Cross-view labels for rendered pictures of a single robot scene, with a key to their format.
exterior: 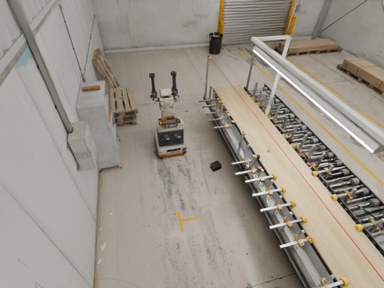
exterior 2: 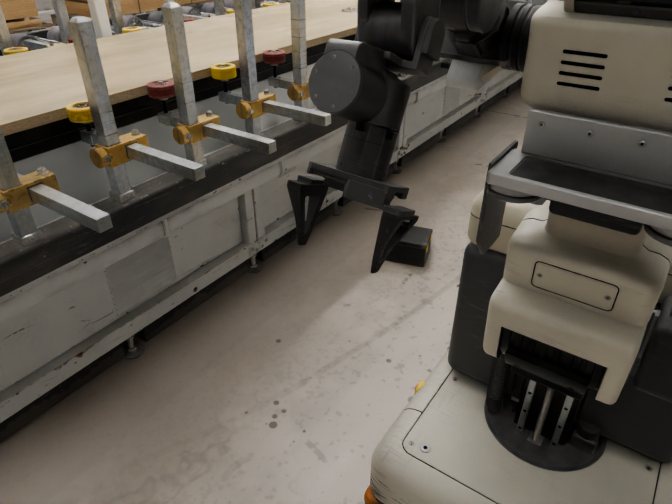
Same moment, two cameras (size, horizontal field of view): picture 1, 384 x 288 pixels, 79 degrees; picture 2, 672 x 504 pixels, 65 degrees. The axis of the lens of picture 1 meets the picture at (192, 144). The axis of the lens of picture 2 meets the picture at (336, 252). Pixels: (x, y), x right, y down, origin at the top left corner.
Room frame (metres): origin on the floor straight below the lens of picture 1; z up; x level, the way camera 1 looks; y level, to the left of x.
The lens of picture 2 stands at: (4.80, 0.83, 1.32)
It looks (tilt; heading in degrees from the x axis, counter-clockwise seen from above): 33 degrees down; 231
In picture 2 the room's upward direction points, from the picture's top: straight up
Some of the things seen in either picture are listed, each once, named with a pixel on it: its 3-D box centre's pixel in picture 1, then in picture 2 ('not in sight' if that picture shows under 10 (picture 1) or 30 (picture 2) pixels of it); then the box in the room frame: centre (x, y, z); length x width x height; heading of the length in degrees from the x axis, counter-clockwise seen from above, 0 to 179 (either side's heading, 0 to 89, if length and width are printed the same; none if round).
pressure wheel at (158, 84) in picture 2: not in sight; (164, 101); (4.22, -0.67, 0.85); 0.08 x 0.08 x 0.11
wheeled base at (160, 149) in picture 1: (170, 142); (533, 451); (3.87, 0.50, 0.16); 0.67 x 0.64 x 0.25; 16
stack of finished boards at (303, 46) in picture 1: (308, 45); not in sight; (10.17, -4.83, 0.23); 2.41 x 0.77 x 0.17; 107
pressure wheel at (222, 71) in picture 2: not in sight; (224, 82); (3.97, -0.74, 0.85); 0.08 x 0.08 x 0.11
